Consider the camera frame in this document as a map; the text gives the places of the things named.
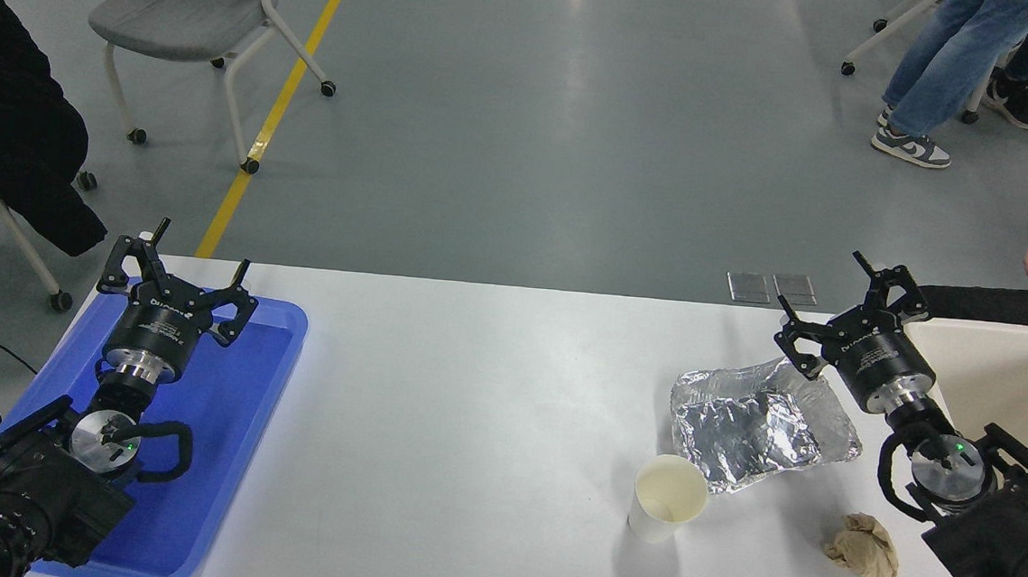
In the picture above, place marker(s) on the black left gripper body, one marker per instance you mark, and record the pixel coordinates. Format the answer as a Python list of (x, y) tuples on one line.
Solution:
[(158, 327)]

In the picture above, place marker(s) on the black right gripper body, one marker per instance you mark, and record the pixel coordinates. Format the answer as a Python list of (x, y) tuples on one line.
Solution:
[(884, 360)]

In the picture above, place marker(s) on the white paper cup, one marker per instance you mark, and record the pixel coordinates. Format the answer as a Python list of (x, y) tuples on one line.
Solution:
[(656, 520)]

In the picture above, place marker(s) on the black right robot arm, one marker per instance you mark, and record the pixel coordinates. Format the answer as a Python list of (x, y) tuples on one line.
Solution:
[(1004, 531)]

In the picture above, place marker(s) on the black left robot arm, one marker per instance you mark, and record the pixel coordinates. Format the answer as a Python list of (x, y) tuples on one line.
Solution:
[(29, 490)]

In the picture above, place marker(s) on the metal floor outlet plate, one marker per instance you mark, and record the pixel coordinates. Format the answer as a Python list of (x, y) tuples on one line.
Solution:
[(747, 287), (794, 289)]

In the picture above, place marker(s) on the blue plastic tray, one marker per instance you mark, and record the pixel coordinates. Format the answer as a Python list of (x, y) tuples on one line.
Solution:
[(235, 396)]

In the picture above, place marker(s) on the white-legged chair with castors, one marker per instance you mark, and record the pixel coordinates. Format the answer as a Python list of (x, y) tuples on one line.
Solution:
[(28, 254)]

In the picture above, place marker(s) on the crumpled foil tray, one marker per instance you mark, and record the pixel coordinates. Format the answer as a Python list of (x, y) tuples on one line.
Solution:
[(748, 432)]

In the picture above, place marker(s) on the large pale bin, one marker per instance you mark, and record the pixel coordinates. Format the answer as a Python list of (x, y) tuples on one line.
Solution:
[(1014, 378)]

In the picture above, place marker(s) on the crumpled tan paper ball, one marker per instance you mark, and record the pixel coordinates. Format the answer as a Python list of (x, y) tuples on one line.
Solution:
[(867, 549)]

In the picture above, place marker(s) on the grey chair on castors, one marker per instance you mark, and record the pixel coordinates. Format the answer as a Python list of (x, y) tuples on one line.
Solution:
[(180, 12)]

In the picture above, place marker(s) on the white chair leg with castor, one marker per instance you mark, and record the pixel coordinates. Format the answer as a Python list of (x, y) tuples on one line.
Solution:
[(885, 29)]

